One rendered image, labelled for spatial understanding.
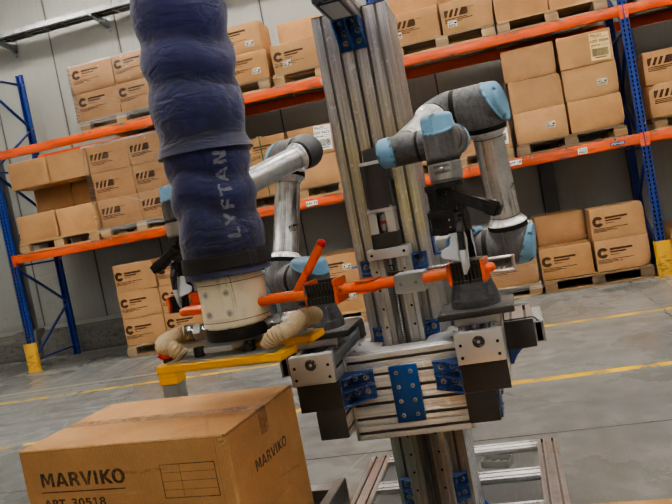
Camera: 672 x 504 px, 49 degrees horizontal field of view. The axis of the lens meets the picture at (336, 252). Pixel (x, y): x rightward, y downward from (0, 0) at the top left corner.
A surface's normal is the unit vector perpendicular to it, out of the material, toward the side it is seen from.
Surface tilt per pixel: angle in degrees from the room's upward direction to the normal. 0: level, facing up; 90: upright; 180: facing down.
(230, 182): 71
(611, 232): 92
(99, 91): 87
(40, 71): 90
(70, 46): 90
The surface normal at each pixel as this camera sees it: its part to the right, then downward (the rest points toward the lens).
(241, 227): 0.54, -0.25
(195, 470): -0.32, 0.11
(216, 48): 0.66, -0.42
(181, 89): -0.17, -0.21
